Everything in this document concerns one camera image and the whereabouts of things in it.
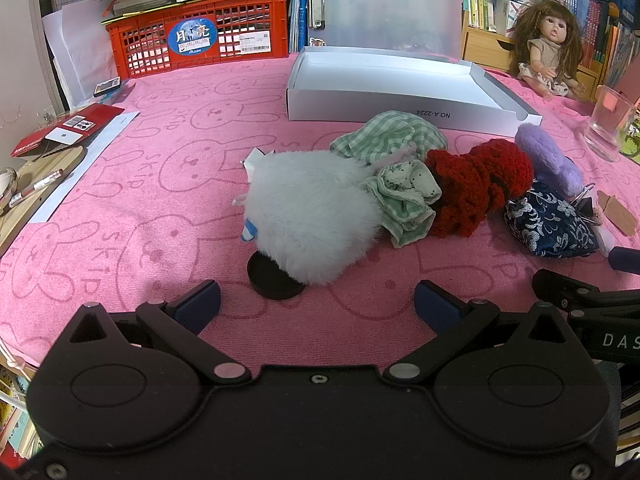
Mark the clear glass cup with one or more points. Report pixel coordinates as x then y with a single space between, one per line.
607 120

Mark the white paper strip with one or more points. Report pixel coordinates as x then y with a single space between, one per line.
90 160

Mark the purple fluffy plush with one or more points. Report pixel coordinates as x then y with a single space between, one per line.
545 160

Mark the row of colourful books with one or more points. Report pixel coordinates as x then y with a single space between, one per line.
595 10

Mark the wooden drawer organiser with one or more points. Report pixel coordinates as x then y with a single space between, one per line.
487 47

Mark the row of blue green books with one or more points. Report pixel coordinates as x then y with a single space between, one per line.
297 5

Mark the green checkered cloth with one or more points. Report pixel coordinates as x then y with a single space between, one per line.
405 200

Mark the wooden board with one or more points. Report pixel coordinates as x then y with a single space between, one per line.
30 210

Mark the translucent clipboard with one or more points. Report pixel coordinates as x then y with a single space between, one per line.
390 10

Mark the white card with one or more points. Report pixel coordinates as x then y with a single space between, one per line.
62 136

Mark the green gingham scrunchie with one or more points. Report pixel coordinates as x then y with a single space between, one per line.
385 135

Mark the white paper sheets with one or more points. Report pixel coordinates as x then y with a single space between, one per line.
75 50

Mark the long-haired baby doll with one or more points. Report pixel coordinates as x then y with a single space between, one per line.
545 50

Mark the white cardboard box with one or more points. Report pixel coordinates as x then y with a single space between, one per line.
390 105

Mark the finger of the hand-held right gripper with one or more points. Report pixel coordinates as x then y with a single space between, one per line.
624 259
565 287

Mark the black binder clip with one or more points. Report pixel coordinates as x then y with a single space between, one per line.
590 207

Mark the black round disc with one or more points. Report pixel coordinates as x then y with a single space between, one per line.
270 282

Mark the red knit scrunchie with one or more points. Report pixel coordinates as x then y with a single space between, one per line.
475 180

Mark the navy floral pouch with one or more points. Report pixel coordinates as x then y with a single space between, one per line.
545 225

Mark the red plastic crate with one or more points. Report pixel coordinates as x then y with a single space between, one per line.
150 45

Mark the white fluffy plush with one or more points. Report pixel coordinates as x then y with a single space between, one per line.
310 215

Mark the small black card box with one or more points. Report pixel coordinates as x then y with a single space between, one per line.
107 87

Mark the brown paper tag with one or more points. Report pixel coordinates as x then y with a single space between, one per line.
620 215

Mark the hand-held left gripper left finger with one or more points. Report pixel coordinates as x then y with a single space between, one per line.
200 304

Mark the pen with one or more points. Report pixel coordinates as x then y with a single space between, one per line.
37 186

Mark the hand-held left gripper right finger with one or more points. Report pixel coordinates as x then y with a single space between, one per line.
434 305

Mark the pink rabbit print blanket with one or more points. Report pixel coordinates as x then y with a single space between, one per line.
150 210

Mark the red booklet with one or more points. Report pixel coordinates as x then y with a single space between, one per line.
30 142

